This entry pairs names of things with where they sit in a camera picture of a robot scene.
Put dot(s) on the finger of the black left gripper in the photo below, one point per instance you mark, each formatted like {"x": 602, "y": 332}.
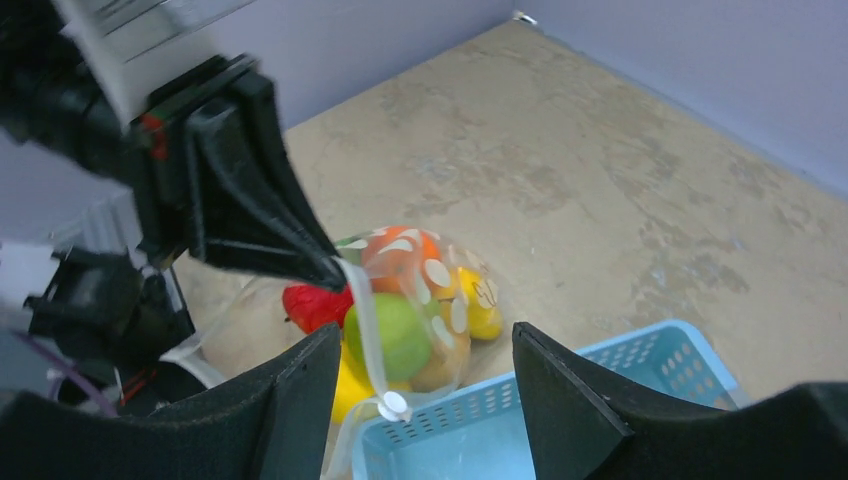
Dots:
{"x": 304, "y": 262}

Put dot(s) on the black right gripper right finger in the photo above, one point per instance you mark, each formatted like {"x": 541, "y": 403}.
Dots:
{"x": 584, "y": 421}

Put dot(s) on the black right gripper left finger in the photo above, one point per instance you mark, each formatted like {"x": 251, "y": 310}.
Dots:
{"x": 270, "y": 422}

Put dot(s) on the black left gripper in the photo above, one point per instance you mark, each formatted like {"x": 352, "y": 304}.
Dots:
{"x": 137, "y": 93}

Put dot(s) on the red textured strawberry fruit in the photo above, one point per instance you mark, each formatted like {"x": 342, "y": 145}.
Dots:
{"x": 310, "y": 307}

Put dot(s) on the orange fruit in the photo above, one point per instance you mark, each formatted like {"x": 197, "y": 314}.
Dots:
{"x": 389, "y": 255}

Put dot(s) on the green pear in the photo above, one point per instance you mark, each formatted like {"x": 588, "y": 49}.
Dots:
{"x": 405, "y": 342}

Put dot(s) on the clear polka dot zip bag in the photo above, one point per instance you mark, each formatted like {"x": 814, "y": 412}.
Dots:
{"x": 253, "y": 326}

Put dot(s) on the round yellow lemon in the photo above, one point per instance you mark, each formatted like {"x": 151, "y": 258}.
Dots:
{"x": 470, "y": 304}

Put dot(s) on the yellow-orange potato-like fruit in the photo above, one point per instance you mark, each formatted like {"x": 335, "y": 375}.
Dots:
{"x": 446, "y": 367}

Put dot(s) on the elongated yellow mango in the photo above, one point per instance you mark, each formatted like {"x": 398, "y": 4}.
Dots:
{"x": 354, "y": 385}

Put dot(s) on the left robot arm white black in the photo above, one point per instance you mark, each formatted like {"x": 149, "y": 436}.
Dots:
{"x": 86, "y": 318}

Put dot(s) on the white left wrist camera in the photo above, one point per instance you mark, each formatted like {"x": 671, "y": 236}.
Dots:
{"x": 134, "y": 47}

